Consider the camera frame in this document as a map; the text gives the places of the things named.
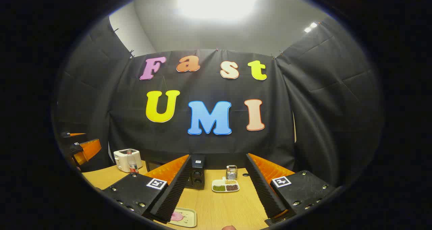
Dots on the cream square plate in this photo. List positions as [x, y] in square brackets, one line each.
[187, 218]

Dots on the black electric oven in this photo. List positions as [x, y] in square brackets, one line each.
[198, 176]

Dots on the pink ham slice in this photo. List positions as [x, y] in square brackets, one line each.
[177, 217]

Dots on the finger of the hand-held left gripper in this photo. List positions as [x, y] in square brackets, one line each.
[87, 150]
[76, 134]

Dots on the white divided tray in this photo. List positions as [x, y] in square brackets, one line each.
[217, 182]

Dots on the small ceiling spotlight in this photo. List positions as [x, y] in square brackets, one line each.
[310, 27]

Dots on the large ceiling light panel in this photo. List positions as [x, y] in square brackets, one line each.
[216, 2]

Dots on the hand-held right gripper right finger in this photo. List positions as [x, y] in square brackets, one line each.
[265, 189]

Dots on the clear plastic bottle red label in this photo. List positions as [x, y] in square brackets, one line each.
[132, 164]

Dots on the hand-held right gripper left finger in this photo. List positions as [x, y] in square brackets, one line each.
[175, 193]

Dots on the white toaster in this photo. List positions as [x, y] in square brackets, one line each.
[122, 159]

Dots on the black backdrop cloth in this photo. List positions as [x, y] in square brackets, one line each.
[209, 145]

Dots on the pile of green mung beans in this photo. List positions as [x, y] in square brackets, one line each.
[219, 188]

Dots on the pile of dark red beans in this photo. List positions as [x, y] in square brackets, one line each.
[232, 188]

